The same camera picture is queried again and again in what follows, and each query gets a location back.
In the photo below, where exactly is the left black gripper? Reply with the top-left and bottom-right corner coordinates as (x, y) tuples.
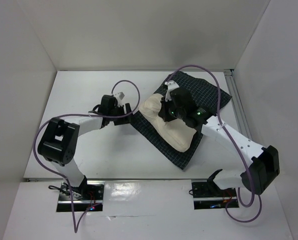
(108, 103), (137, 126)

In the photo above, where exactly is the cream white pillow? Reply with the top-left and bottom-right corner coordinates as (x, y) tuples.
(139, 93), (197, 153)

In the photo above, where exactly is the dark blue checkered pillowcase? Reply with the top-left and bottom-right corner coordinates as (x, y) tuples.
(131, 71), (218, 170)

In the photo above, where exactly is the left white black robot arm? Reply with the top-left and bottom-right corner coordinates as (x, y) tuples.
(37, 92), (133, 200)

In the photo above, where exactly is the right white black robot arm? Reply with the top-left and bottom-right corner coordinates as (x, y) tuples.
(158, 85), (280, 196)

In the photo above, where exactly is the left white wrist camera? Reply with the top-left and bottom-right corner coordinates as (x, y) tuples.
(113, 92), (125, 105)

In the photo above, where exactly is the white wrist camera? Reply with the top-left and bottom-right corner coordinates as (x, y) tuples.
(164, 80), (179, 102)
(113, 92), (125, 105)

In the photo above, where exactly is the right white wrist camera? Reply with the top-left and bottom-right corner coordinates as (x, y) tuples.
(164, 80), (179, 102)

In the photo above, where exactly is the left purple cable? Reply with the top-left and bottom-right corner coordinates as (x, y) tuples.
(32, 79), (141, 234)

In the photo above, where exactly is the purple cable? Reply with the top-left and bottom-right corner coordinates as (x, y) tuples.
(166, 65), (262, 223)
(32, 79), (141, 234)

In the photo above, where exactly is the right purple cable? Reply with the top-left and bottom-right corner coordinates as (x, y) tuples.
(166, 65), (262, 223)

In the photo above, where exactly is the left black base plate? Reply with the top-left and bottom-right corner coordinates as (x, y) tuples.
(48, 182), (105, 213)

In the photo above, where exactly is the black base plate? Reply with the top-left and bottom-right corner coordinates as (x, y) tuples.
(188, 179), (239, 210)
(48, 182), (105, 213)

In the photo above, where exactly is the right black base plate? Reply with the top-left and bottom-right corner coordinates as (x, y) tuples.
(188, 179), (239, 210)

